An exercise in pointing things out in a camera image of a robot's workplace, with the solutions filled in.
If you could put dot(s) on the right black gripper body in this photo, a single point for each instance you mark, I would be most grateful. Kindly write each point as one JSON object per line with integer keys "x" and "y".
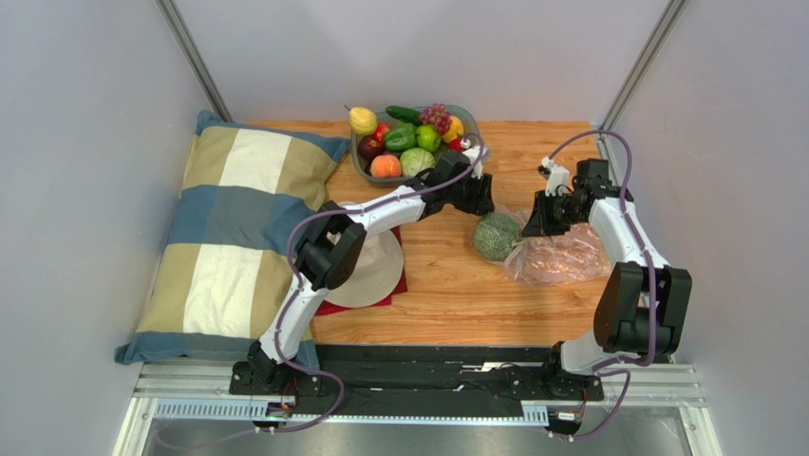
{"x": 540, "y": 214}

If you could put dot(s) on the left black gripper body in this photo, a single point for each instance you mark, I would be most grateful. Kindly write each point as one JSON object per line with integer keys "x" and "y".
{"x": 465, "y": 195}

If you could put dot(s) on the clear zip top bag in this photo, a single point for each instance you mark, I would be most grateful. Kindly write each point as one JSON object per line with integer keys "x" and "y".
{"x": 574, "y": 257}

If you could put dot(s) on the yellow pear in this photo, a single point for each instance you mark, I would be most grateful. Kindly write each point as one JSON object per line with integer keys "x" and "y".
{"x": 362, "y": 120}

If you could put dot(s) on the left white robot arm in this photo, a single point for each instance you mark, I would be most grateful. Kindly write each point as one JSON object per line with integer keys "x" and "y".
{"x": 323, "y": 249}

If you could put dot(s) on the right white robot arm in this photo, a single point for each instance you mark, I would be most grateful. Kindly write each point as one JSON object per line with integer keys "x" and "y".
{"x": 642, "y": 311}

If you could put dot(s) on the red tomato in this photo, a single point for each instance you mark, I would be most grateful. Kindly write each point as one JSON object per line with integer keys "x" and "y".
{"x": 456, "y": 145}

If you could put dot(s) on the pale green cabbage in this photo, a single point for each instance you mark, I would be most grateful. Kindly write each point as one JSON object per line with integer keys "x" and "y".
{"x": 415, "y": 160}

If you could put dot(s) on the green apple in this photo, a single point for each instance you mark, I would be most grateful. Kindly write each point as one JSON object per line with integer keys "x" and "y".
{"x": 428, "y": 138}

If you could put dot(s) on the grey plastic basket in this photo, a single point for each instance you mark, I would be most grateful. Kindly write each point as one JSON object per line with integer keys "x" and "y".
{"x": 362, "y": 165}

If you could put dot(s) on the purple grapes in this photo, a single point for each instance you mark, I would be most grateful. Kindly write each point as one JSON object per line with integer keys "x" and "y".
{"x": 438, "y": 117}

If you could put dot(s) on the green bell pepper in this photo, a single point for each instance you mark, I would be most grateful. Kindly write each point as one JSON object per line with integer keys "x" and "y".
{"x": 401, "y": 137}

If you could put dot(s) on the orange peach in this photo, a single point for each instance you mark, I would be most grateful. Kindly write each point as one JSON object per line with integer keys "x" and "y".
{"x": 385, "y": 166}

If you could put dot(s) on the green cucumber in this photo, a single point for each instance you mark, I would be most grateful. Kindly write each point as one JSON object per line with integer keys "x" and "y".
{"x": 405, "y": 114}

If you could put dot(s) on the red apple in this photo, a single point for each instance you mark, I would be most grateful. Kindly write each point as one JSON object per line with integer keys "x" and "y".
{"x": 380, "y": 132}

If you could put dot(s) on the beige bucket hat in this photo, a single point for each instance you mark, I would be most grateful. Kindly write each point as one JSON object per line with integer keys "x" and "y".
{"x": 379, "y": 265}

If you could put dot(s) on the red cloth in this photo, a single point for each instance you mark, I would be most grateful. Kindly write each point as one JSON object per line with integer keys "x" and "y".
{"x": 398, "y": 284}

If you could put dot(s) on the checked blue beige pillow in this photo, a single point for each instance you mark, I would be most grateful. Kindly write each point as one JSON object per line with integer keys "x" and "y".
{"x": 223, "y": 273}

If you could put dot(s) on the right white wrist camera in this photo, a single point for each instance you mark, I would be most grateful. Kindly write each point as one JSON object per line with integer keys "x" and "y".
{"x": 556, "y": 176}

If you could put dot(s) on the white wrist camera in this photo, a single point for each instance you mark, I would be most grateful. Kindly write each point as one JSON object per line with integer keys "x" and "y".
{"x": 556, "y": 176}
{"x": 478, "y": 154}

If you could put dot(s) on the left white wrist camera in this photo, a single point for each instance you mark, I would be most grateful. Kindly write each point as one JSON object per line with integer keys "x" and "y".
{"x": 478, "y": 154}

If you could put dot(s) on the right aluminium frame post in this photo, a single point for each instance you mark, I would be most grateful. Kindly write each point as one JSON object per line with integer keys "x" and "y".
{"x": 655, "y": 42}

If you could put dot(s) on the aluminium frame post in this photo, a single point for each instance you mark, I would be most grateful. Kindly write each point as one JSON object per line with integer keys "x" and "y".
{"x": 655, "y": 42}
{"x": 177, "y": 25}

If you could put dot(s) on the left aluminium frame post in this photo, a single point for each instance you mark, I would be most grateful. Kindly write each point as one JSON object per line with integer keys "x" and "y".
{"x": 177, "y": 25}

